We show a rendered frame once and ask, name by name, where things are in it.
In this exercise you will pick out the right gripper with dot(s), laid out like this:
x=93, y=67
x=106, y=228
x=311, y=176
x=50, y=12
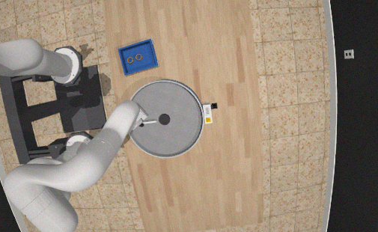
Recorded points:
x=139, y=123

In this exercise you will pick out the blue open-top crate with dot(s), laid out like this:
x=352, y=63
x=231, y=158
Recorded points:
x=144, y=48

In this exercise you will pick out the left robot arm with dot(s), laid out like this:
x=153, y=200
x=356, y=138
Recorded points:
x=28, y=57

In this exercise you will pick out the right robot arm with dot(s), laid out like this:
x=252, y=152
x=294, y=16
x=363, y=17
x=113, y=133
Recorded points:
x=42, y=191

